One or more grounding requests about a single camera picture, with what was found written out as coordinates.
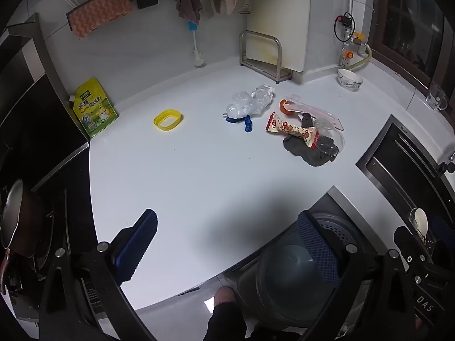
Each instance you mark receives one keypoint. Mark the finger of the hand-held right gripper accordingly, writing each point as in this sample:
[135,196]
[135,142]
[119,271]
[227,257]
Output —
[408,238]

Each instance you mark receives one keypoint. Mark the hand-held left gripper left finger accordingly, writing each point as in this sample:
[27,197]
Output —
[137,245]

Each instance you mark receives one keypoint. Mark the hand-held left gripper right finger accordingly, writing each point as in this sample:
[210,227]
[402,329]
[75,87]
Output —
[320,252]

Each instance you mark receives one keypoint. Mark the grey trash bin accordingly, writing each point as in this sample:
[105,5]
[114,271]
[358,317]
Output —
[284,266]

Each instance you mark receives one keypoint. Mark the dark grey cloth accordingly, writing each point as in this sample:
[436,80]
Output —
[309,154]

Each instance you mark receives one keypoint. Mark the clear plastic container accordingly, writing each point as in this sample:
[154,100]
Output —
[332,138]

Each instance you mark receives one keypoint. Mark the red striped snack wrapper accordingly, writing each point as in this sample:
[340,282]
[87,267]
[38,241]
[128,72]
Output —
[284,127]

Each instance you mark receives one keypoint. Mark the clear plastic bag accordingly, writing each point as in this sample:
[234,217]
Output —
[241,104]
[316,112]

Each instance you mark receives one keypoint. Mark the white bowl in sink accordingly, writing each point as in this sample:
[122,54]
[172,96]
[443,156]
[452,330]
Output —
[419,218]

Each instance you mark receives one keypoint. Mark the black kitchen sink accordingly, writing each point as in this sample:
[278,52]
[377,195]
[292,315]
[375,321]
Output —
[398,163]

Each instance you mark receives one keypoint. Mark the metal pan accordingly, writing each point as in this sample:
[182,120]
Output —
[25,220]

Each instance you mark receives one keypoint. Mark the yellow seasoning bag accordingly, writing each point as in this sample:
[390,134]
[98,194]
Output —
[94,110]

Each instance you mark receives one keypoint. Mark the clear glass mug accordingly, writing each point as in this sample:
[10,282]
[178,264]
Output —
[435,97]

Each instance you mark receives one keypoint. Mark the blue plastic ribbon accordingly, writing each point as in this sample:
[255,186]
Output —
[247,125]

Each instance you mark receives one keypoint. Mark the black gas stove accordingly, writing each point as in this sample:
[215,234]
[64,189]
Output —
[42,131]

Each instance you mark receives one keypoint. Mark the small orange round item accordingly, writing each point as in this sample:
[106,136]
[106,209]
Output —
[283,106]

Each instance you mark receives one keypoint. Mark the patterned white bowl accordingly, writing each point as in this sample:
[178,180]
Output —
[350,81]

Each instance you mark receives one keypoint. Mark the metal board rack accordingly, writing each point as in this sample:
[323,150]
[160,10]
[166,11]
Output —
[280,74]

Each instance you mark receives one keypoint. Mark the gas regulator with orange knob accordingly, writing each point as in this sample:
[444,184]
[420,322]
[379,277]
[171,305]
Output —
[347,55]

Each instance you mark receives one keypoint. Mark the blue white bottle brush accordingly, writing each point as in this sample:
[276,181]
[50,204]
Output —
[199,58]

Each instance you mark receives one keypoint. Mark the white cutting board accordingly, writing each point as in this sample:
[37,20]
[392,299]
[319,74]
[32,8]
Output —
[277,25]

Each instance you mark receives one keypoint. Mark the orange wavy sponge cloth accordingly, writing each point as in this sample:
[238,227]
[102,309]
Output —
[99,10]

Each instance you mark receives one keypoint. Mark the black hook holder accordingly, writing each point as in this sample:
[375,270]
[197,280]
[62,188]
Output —
[147,1]

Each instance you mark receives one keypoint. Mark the grey gas pipe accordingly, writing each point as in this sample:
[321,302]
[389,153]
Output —
[350,0]

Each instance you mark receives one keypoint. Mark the brown hanging cloth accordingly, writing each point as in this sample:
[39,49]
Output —
[188,1]

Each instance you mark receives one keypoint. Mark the dark window frame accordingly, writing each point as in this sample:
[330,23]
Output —
[384,42]

